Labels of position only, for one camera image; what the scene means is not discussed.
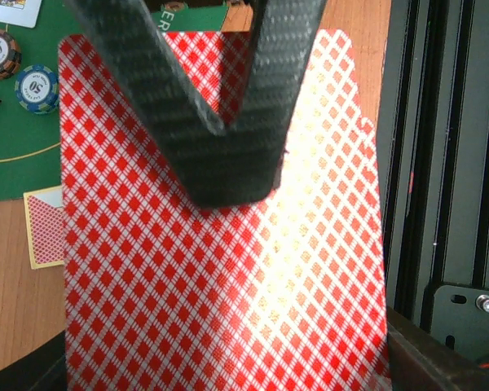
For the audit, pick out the face up playing card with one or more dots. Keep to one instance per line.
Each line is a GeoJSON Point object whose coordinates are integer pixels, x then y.
{"type": "Point", "coordinates": [21, 13]}

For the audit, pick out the single blue poker chip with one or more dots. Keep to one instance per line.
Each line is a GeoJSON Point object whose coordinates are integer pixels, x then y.
{"type": "Point", "coordinates": [37, 89]}

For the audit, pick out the red playing card deck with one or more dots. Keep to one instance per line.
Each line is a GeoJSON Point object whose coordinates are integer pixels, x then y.
{"type": "Point", "coordinates": [285, 294]}

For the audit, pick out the playing card box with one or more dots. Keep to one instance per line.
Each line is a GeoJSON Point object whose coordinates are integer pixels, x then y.
{"type": "Point", "coordinates": [43, 210]}

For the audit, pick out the round green poker mat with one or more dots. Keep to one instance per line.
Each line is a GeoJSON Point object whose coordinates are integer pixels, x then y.
{"type": "Point", "coordinates": [29, 150]}

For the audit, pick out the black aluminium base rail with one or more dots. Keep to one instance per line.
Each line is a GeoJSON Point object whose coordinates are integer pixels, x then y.
{"type": "Point", "coordinates": [433, 158]}

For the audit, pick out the single red poker chip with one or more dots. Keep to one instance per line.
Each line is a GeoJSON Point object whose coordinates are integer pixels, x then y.
{"type": "Point", "coordinates": [10, 55]}

